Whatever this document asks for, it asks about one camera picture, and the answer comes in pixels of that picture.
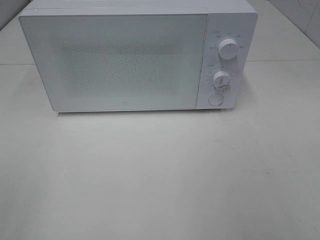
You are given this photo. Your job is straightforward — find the white microwave door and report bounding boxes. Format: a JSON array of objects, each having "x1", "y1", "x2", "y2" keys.
[{"x1": 19, "y1": 14, "x2": 208, "y2": 112}]

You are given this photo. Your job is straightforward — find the white microwave oven body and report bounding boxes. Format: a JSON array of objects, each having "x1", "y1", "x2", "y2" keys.
[{"x1": 19, "y1": 0, "x2": 258, "y2": 110}]

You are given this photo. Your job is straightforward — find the round white door button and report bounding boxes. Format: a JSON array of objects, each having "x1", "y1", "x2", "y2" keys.
[{"x1": 208, "y1": 94, "x2": 224, "y2": 106}]

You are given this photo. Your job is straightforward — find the upper white control knob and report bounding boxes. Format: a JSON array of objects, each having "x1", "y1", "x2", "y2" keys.
[{"x1": 217, "y1": 37, "x2": 239, "y2": 60}]

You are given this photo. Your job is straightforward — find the white timer knob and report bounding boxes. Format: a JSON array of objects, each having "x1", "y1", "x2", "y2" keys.
[{"x1": 212, "y1": 70, "x2": 231, "y2": 89}]

